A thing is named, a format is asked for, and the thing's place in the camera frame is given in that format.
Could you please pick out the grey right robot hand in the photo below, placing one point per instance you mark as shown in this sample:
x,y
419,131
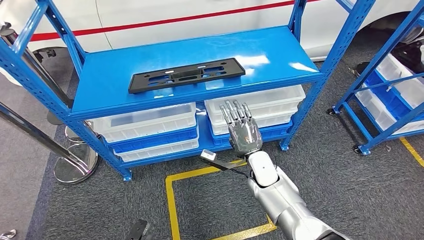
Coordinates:
x,y
245,132

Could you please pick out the long black plastic part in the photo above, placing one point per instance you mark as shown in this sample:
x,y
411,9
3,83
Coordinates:
x,y
139,84

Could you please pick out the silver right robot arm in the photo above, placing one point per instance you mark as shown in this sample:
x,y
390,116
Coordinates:
x,y
281,202

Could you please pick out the blue steel shelf rack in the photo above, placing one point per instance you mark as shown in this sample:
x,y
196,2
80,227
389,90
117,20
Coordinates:
x,y
198,46

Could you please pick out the blue shelf rack on casters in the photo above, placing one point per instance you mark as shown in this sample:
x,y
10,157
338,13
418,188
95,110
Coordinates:
x,y
381,55

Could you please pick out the yellow floor tape square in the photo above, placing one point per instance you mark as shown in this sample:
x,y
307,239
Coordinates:
x,y
169,205
412,152

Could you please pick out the white car with red stripe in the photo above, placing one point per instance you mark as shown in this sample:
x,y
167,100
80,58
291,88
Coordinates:
x,y
198,13

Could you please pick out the dark round floor base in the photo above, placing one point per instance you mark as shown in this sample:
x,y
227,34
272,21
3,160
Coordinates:
x,y
366,69

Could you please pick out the black robot foot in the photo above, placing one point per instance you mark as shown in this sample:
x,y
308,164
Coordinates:
x,y
137,230

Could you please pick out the chrome stanchion base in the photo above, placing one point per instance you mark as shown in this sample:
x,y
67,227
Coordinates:
x,y
74,136

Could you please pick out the chrome stanchion with round base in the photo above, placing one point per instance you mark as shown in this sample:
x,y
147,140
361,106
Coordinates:
x,y
76,165

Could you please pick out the chrome hook fitting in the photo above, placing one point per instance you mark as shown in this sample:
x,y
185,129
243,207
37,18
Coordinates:
x,y
6,234

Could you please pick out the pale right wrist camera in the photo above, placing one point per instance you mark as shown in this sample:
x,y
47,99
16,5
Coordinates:
x,y
208,154

